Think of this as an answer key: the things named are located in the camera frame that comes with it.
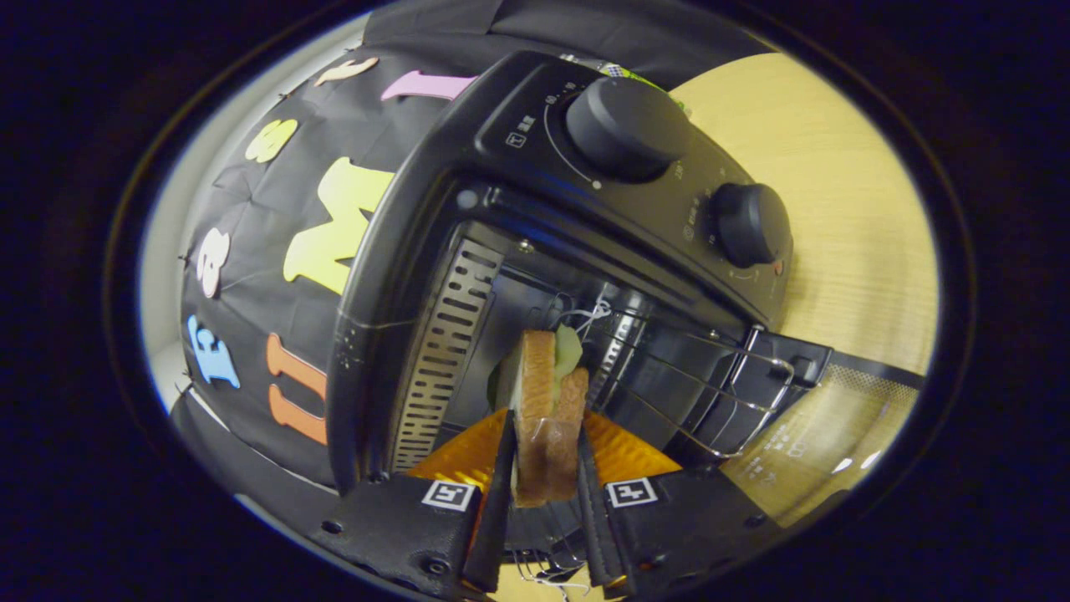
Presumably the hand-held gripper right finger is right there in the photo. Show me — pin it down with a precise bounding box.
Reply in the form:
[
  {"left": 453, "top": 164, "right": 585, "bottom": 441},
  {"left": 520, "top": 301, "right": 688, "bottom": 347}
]
[{"left": 577, "top": 410, "right": 787, "bottom": 599}]

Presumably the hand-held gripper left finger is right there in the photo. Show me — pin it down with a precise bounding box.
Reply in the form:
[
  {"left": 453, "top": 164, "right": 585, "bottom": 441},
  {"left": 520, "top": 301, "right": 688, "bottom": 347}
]
[{"left": 305, "top": 410, "right": 519, "bottom": 599}]

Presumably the toast sandwich with lettuce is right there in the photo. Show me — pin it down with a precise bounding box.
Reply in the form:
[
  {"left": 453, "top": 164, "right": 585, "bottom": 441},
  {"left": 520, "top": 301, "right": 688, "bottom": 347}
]
[{"left": 487, "top": 329, "right": 590, "bottom": 508}]

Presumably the black toaster oven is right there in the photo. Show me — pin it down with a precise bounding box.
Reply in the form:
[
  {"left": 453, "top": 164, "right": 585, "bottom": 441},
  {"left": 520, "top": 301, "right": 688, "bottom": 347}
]
[{"left": 326, "top": 50, "right": 925, "bottom": 586}]

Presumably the green drink bottle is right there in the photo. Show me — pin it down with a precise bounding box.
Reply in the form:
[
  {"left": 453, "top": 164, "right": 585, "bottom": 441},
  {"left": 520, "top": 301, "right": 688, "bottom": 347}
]
[{"left": 623, "top": 69, "right": 688, "bottom": 114}]

